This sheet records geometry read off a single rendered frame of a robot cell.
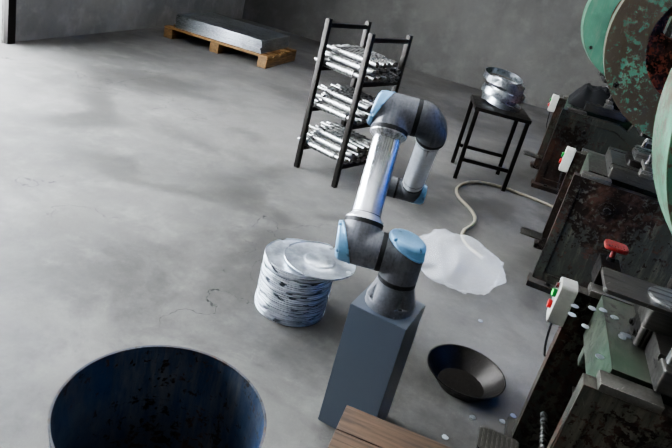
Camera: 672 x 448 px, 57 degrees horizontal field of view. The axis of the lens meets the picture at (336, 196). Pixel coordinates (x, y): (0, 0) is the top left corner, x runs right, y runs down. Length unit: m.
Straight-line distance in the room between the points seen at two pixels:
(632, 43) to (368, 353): 1.75
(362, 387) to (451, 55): 6.70
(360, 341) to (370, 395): 0.18
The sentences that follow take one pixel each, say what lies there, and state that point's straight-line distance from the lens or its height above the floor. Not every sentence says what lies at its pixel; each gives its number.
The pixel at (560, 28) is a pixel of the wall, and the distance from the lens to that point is 8.21.
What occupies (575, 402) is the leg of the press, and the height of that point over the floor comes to 0.57.
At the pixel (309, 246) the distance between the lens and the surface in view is 2.56.
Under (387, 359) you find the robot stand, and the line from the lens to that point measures 1.89.
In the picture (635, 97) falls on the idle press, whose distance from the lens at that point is 2.97.
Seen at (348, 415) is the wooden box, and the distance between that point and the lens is 1.64.
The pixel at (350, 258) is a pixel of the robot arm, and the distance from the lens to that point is 1.78.
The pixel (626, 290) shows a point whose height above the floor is 0.78.
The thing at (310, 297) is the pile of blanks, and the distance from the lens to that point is 2.42.
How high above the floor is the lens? 1.42
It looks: 23 degrees down
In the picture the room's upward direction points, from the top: 14 degrees clockwise
